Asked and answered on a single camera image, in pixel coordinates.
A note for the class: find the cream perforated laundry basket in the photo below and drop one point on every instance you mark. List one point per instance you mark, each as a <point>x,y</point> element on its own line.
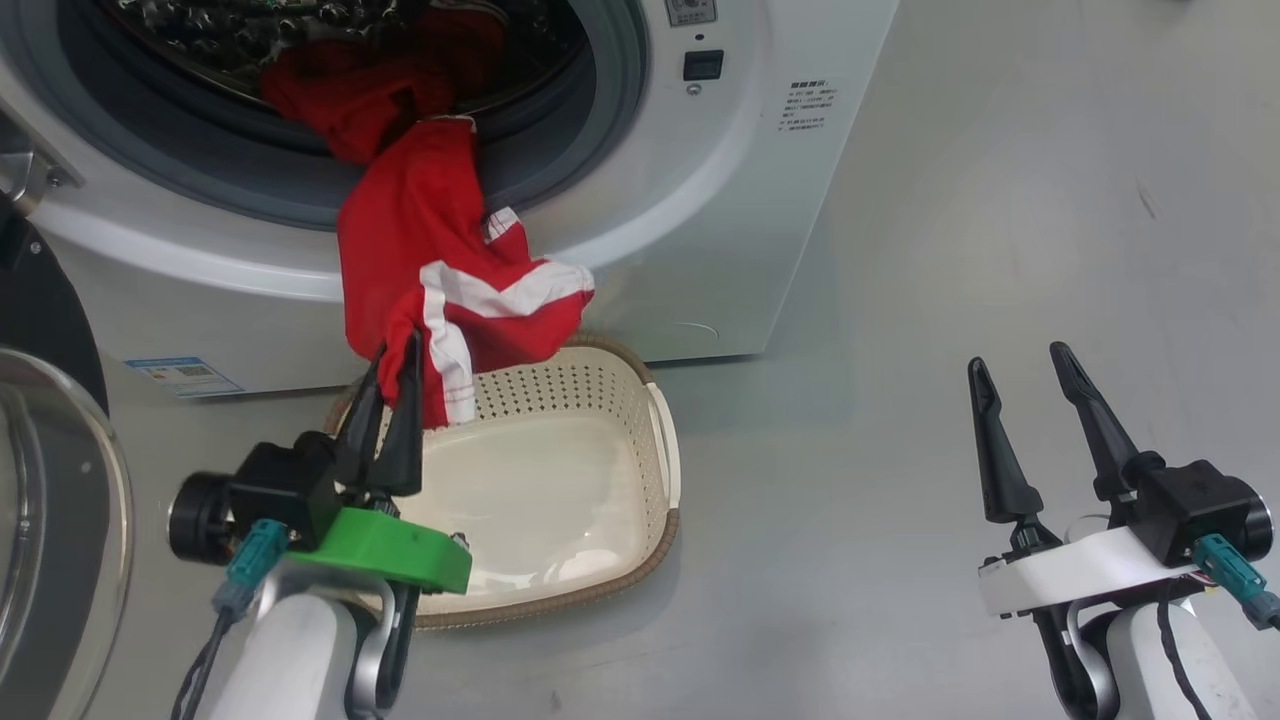
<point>540,500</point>

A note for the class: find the black door with glass bowl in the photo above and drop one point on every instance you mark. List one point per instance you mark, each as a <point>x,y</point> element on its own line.
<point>50,520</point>

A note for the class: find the grey rubber door gasket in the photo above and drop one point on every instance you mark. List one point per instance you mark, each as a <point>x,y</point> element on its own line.
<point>150,150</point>

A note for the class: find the grey instruction sticker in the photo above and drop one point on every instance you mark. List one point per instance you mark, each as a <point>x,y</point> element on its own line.
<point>690,10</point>

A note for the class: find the metal door hinge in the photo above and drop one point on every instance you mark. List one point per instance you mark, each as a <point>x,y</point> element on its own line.
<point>30,180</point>

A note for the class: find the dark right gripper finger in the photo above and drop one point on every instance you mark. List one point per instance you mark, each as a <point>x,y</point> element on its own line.
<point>1100,430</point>
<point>1005,480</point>

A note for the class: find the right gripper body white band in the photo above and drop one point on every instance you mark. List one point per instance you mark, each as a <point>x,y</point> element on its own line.
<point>1080,575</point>

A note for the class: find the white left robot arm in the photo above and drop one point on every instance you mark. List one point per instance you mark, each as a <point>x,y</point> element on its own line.
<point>290,650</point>

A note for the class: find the white front-load washing machine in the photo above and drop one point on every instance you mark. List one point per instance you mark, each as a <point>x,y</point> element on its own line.
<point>700,250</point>

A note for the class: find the blue energy label sticker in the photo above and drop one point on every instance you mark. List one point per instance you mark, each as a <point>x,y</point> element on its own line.
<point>185,376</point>

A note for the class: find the black door lock slot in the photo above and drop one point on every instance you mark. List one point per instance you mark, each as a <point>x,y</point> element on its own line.
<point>703,65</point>

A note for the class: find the red garment with white stripes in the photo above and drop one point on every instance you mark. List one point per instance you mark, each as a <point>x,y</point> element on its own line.
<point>400,230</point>

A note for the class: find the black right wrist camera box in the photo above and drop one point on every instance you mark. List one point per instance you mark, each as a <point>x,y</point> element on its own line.
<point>1195,505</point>

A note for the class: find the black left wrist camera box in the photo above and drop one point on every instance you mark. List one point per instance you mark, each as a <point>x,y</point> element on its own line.
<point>285,485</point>

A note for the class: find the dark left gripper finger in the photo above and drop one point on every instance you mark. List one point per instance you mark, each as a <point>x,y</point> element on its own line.
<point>360,450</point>
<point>405,450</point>

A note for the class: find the steel washer drum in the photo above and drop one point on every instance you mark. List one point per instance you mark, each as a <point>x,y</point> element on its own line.
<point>200,40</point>

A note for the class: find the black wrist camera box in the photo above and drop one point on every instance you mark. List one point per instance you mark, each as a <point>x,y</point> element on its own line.
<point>1195,505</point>
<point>285,485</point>

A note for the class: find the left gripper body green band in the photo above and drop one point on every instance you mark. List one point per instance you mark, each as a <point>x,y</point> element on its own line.
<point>400,555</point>

